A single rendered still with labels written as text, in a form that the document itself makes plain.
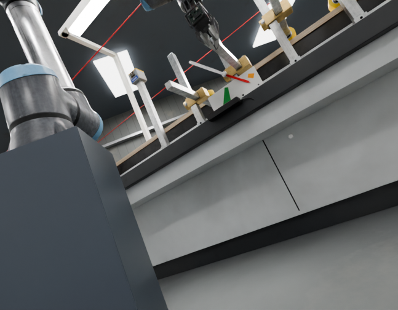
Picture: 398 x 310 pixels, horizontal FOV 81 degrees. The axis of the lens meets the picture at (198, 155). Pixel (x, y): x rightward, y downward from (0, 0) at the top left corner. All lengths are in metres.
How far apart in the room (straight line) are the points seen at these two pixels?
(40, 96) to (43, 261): 0.40
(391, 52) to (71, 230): 1.13
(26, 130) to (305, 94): 0.96
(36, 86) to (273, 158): 1.04
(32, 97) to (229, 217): 1.09
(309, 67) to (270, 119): 0.25
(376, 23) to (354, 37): 0.07
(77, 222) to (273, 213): 1.00
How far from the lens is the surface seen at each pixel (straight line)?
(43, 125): 0.70
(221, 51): 0.99
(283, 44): 1.15
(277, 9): 1.18
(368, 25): 1.12
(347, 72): 1.11
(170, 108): 6.29
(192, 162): 1.24
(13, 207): 0.62
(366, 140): 1.27
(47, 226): 0.58
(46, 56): 1.07
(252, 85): 1.12
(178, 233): 1.62
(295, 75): 1.08
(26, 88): 0.76
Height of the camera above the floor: 0.32
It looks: 12 degrees up
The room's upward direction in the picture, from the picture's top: 24 degrees counter-clockwise
